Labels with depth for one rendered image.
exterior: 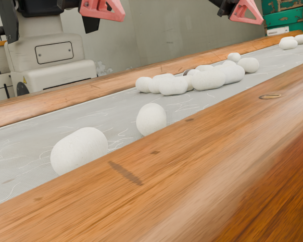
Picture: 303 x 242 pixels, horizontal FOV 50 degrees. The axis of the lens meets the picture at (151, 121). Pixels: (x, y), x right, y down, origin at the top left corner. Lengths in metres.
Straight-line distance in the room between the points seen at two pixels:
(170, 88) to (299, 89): 0.22
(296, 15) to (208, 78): 0.97
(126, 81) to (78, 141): 0.39
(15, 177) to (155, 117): 0.09
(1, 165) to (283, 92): 0.18
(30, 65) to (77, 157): 0.88
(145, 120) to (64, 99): 0.28
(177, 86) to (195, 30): 2.23
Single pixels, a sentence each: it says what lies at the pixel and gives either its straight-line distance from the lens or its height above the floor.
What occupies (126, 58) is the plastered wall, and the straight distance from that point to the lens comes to 2.99.
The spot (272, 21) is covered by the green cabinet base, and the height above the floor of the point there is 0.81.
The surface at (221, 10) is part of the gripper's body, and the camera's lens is 0.91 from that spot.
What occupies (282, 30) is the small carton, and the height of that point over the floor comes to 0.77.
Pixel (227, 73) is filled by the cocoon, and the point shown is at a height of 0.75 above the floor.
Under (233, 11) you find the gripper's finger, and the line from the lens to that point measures 0.92.
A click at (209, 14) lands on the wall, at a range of 2.49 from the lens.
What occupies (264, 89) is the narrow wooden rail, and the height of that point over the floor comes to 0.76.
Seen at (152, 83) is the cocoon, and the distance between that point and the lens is 0.41.
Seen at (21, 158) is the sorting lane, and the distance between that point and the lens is 0.25.
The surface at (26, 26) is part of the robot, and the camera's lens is 1.07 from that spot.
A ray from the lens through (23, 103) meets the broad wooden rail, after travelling 0.45.
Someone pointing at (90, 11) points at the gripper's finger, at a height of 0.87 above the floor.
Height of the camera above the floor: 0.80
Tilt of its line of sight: 12 degrees down
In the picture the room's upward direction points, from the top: 11 degrees counter-clockwise
